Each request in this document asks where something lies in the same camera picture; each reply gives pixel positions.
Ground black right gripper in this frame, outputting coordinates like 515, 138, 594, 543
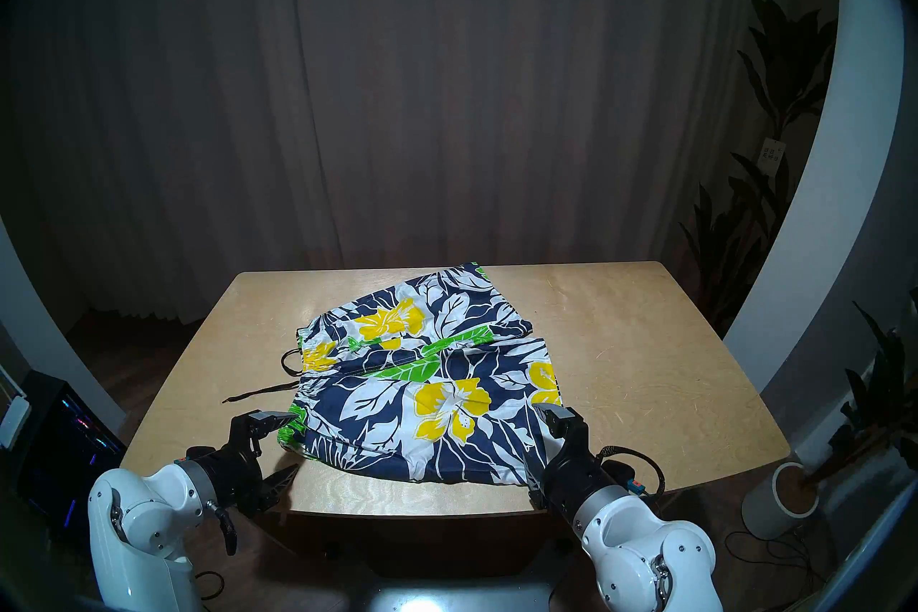
526, 403, 625, 519

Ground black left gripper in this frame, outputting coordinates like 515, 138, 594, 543
188, 411, 301, 515

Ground floral print shorts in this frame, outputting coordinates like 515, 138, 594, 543
222, 262, 564, 487

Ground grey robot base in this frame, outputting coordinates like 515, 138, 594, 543
344, 575, 569, 612

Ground black computer tower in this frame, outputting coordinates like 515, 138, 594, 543
18, 370, 127, 541

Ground white cylindrical plant pot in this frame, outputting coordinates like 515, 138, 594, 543
741, 461, 820, 542

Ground white curved pillar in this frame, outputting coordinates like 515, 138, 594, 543
724, 0, 909, 398
0, 216, 127, 436

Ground small white box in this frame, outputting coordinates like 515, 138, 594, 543
0, 394, 32, 451

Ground small potted plant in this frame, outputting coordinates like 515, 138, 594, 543
803, 288, 918, 498

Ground white plant tag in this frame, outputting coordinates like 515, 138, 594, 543
759, 137, 787, 178

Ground brown pleated curtain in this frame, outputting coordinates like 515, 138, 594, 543
7, 0, 840, 326

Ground tall leafy plant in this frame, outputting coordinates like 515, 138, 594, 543
678, 0, 840, 333

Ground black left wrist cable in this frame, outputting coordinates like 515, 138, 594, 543
206, 501, 238, 557

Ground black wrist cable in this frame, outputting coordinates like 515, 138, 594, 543
595, 446, 667, 498
206, 501, 238, 557

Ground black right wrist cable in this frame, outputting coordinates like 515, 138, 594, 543
595, 446, 667, 498

